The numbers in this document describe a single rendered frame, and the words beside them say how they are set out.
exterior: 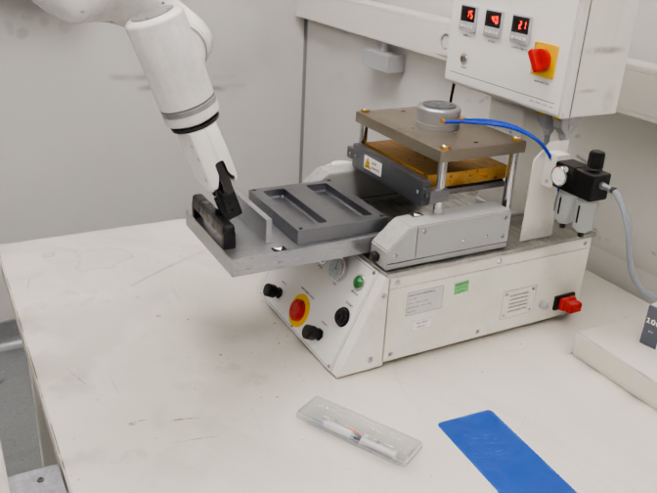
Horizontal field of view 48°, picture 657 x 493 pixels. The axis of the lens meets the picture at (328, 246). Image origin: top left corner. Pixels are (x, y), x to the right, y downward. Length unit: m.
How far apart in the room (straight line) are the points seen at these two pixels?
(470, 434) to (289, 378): 0.30
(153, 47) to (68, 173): 1.62
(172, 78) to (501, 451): 0.70
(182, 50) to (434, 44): 1.10
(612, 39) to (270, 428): 0.83
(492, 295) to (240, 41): 1.63
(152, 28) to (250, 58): 1.69
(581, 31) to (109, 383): 0.93
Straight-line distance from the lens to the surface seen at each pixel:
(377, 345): 1.22
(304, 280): 1.33
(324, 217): 1.18
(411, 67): 2.22
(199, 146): 1.08
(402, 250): 1.17
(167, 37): 1.04
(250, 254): 1.11
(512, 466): 1.10
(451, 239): 1.22
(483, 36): 1.43
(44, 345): 1.35
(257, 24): 2.71
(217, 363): 1.25
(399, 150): 1.35
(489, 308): 1.34
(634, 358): 1.33
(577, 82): 1.30
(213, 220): 1.14
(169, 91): 1.06
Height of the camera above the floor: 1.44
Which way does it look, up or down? 24 degrees down
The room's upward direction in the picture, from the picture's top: 3 degrees clockwise
